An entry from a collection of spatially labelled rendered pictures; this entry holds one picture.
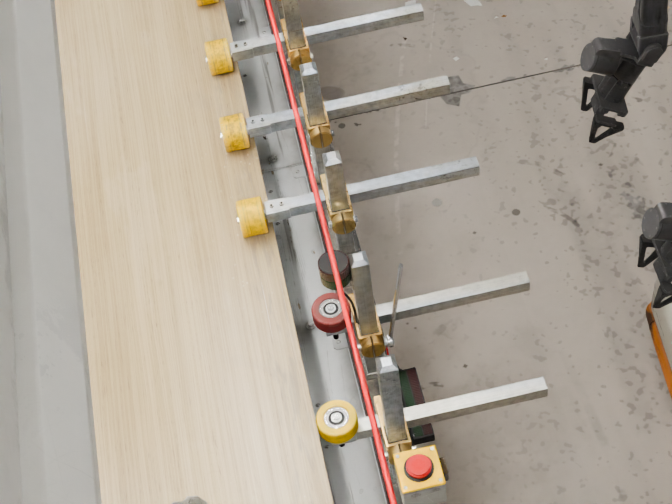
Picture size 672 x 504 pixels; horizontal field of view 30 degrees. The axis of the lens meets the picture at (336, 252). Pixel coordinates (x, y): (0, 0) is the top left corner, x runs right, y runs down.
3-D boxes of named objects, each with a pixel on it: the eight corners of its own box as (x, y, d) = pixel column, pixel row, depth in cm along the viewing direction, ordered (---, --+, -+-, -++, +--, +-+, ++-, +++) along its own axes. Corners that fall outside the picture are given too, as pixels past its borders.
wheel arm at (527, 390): (542, 385, 249) (543, 374, 246) (547, 399, 247) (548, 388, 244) (329, 433, 248) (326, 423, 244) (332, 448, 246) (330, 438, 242)
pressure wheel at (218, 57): (225, 33, 293) (232, 66, 293) (227, 42, 301) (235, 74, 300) (200, 39, 293) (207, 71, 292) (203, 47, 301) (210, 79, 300)
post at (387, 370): (408, 474, 259) (393, 350, 221) (412, 489, 257) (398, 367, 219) (392, 477, 259) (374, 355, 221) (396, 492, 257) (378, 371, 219)
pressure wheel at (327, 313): (350, 317, 266) (345, 286, 257) (358, 348, 261) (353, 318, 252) (314, 325, 266) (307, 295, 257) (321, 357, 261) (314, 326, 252)
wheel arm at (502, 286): (525, 280, 264) (525, 268, 261) (530, 293, 262) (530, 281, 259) (323, 326, 263) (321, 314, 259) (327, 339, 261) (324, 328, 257)
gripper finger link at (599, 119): (579, 146, 261) (600, 115, 254) (573, 122, 266) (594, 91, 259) (607, 153, 263) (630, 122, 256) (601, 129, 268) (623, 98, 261)
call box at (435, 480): (436, 465, 205) (435, 443, 199) (447, 504, 201) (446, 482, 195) (395, 475, 205) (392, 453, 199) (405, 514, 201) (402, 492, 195)
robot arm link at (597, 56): (667, 49, 245) (654, 19, 250) (615, 39, 241) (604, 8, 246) (636, 92, 253) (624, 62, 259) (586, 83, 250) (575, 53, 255)
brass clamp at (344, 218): (346, 183, 272) (344, 168, 268) (359, 231, 264) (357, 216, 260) (319, 189, 272) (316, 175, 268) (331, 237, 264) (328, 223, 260)
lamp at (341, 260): (356, 310, 255) (346, 247, 238) (361, 332, 252) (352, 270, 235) (328, 316, 255) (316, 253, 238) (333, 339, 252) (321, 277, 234)
